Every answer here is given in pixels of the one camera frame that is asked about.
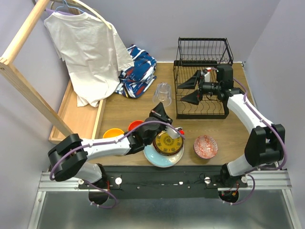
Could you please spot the yellow bowl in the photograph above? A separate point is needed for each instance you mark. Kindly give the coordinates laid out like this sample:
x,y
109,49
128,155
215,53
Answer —
x,y
113,132

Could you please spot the aluminium rail frame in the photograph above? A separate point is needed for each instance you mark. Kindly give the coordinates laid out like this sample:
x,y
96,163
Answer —
x,y
266,203

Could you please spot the clear faceted drinking glass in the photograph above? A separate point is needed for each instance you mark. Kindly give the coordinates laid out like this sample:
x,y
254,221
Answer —
x,y
163,94

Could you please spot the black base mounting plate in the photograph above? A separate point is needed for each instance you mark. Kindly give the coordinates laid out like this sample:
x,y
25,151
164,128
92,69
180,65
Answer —
x,y
132,182

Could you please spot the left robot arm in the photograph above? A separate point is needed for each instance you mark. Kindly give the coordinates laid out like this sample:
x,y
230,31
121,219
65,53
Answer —
x,y
70,158

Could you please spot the black wire dish rack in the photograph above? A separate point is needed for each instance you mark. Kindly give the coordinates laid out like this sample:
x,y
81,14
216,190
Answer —
x,y
203,78

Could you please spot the wooden clothes rack frame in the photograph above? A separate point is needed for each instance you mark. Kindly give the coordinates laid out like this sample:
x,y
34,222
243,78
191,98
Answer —
x,y
28,60

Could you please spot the white t-shirt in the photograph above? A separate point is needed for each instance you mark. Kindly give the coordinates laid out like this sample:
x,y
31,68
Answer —
x,y
94,55

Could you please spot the white and blue plate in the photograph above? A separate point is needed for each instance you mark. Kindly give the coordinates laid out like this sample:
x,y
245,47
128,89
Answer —
x,y
160,160

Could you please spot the blue patterned cloth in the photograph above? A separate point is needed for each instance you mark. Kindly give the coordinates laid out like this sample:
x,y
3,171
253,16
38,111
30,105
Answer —
x,y
134,81

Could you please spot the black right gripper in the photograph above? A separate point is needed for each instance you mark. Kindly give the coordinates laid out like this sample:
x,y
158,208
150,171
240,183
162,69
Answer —
x,y
191,82

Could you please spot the yellow patterned dark-rimmed plate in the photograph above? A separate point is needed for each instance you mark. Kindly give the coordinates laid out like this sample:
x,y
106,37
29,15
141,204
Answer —
x,y
166,145

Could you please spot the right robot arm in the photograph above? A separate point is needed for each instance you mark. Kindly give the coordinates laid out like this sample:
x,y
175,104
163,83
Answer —
x,y
266,142

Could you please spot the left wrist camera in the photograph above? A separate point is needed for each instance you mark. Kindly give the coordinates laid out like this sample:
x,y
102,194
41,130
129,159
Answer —
x,y
175,133

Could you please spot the orange-red bowl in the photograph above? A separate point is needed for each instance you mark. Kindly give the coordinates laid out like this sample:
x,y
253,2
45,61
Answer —
x,y
134,124

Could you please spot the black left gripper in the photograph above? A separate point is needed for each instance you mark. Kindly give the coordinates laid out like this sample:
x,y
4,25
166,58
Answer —
x,y
161,117

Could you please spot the red patterned bowl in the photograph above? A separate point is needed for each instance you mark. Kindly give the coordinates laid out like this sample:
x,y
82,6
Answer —
x,y
205,147

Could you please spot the wooden tray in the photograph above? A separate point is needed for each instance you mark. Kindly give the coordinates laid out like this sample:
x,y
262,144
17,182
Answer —
x,y
85,121

